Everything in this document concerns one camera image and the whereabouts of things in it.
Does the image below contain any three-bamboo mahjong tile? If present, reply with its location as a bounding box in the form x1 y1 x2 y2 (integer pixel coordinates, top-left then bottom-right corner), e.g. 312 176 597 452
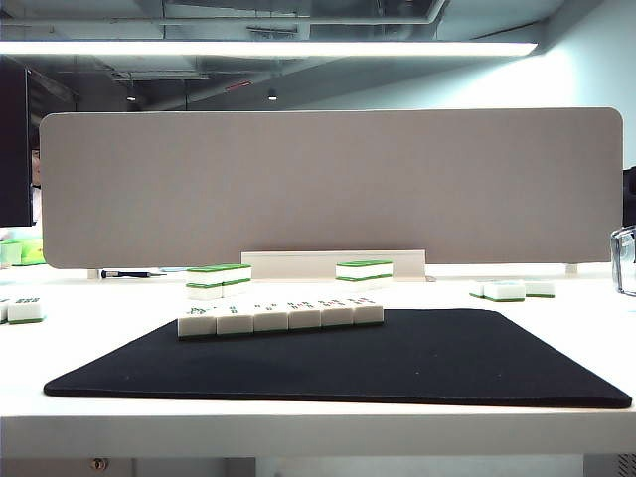
252 304 290 334

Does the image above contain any two-bamboo mahjong tile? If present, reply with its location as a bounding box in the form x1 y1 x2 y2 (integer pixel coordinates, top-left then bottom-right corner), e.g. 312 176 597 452
215 306 255 338

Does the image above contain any bird print mahjong tile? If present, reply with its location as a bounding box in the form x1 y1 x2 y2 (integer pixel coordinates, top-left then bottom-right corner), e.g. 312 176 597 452
177 307 219 342

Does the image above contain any black mouse mat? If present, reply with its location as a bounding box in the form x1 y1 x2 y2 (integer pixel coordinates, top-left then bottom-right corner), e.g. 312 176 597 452
43 307 634 409

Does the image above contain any fabric desk divider panel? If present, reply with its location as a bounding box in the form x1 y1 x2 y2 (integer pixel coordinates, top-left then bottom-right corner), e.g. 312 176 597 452
39 105 625 270

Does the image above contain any black screwdriver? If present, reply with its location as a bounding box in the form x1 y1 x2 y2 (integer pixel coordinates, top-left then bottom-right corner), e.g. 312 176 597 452
100 269 169 279

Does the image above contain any long ceiling light strip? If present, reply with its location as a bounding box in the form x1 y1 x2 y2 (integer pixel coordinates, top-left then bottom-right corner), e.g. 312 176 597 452
0 40 540 58

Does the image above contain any green white package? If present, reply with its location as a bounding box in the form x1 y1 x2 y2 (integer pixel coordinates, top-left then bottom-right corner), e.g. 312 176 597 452
14 238 46 266
0 240 25 268

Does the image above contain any clear plastic mug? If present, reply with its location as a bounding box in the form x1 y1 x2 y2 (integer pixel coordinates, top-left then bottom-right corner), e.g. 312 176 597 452
609 224 636 298

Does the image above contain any black office chair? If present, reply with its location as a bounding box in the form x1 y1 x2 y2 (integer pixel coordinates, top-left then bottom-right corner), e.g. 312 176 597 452
622 166 636 226

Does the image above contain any black monitor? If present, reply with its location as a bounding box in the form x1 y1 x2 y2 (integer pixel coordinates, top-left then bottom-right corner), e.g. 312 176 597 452
0 53 34 228

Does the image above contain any grey ceiling duct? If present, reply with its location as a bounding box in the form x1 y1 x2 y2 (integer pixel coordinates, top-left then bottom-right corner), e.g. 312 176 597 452
161 0 451 26

